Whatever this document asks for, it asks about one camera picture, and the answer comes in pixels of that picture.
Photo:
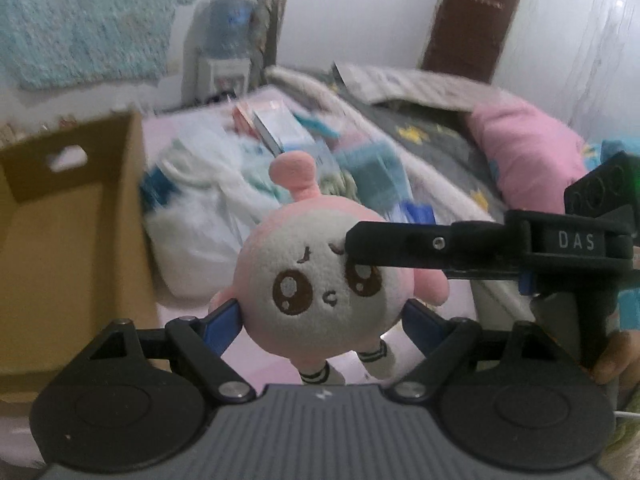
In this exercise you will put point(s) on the white curtain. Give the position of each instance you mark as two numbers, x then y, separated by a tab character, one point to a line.
575	40

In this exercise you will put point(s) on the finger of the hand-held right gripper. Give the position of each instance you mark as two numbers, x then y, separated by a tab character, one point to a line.
400	242

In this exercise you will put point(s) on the grey plaid sheet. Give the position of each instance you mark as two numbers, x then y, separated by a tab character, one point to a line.
415	85

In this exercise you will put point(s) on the white water dispenser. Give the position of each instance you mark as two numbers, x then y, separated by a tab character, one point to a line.
222	77

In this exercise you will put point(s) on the person's right hand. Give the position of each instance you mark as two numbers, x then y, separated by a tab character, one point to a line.
615	360

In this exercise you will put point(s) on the blue floral wall cloth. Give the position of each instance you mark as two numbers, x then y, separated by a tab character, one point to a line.
75	20

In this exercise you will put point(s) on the grey patterned panel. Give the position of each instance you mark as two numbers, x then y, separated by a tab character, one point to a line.
270	25

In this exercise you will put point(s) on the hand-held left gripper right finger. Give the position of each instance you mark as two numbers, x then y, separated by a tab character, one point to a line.
419	321

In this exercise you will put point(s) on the white plastic bag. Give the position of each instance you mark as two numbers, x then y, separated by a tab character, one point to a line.
200	240

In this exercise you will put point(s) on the dark blue packet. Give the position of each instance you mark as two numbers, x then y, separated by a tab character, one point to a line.
156	190

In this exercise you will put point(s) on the pink pillow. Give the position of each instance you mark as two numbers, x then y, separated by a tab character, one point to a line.
525	150

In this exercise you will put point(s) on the grey star print blanket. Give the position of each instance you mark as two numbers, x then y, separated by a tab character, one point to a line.
430	150

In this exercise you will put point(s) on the white blue carton box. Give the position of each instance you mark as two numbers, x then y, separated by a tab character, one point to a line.
280	127

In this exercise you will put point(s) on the pink white plush toy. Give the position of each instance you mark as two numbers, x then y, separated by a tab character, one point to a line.
300	270

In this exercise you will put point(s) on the brown wooden door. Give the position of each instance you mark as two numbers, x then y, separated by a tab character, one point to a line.
470	20

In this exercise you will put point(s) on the brown cardboard box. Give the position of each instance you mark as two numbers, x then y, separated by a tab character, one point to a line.
60	260

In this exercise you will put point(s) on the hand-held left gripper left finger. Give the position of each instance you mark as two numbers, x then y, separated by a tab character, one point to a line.
226	322

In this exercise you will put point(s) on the blue water jug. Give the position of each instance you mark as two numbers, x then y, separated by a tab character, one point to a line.
229	27

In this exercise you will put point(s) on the light blue cloth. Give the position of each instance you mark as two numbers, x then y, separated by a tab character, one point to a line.
622	149

